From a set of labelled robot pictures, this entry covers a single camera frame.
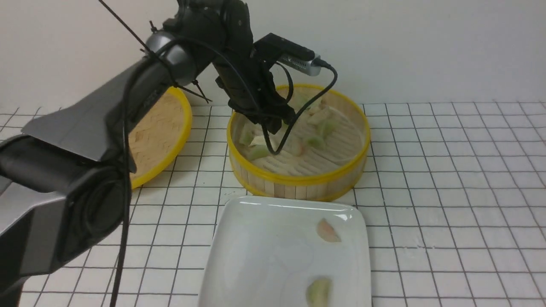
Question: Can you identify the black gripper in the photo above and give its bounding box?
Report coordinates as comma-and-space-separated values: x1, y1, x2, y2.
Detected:
213, 55, 295, 135

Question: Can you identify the pinkish white dumpling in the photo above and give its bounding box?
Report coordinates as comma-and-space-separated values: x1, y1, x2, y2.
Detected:
316, 218, 341, 243

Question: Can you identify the green dumpling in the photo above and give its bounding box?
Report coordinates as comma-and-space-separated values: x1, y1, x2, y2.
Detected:
305, 277, 332, 307
296, 96, 322, 112
305, 135, 326, 150
238, 125, 254, 147
317, 120, 339, 139
246, 145, 272, 161

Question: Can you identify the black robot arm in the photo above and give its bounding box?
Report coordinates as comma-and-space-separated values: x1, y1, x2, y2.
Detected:
1, 0, 249, 307

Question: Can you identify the white rectangular ceramic plate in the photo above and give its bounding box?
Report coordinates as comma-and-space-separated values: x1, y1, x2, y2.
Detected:
197, 196, 372, 307

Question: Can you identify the pale pink dumpling centre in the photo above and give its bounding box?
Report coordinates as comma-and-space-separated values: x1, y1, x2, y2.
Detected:
291, 142, 306, 157

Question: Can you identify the green dumpling back top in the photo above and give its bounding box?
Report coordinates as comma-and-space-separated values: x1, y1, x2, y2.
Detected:
296, 96, 322, 112

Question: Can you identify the yellow rimmed bamboo steamer basket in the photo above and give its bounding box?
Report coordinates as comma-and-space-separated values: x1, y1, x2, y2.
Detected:
227, 90, 371, 201

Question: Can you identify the yellow rimmed bamboo steamer lid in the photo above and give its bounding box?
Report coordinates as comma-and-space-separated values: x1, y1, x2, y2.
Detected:
129, 87, 192, 189

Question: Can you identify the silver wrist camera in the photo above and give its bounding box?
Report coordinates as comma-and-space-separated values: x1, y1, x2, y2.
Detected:
253, 33, 321, 76

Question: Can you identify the black camera cable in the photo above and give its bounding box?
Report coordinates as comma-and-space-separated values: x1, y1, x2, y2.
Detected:
261, 60, 338, 156

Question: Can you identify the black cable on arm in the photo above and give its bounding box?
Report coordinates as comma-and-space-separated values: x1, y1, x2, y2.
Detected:
109, 34, 239, 307

